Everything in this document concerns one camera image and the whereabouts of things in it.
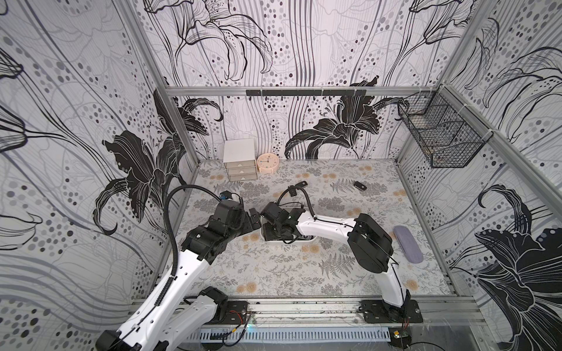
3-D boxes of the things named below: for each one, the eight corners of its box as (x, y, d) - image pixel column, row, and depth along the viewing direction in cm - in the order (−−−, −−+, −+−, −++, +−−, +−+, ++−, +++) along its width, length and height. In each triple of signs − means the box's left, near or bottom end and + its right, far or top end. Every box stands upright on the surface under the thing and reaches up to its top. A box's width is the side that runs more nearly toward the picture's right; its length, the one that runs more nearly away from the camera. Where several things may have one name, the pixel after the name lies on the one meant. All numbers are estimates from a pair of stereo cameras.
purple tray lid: (410, 265, 85) (414, 262, 82) (390, 230, 94) (393, 226, 92) (421, 262, 85) (425, 259, 83) (400, 227, 95) (403, 224, 92)
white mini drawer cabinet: (228, 184, 111) (222, 165, 101) (229, 159, 123) (223, 140, 112) (258, 180, 113) (254, 162, 102) (255, 156, 124) (252, 137, 114)
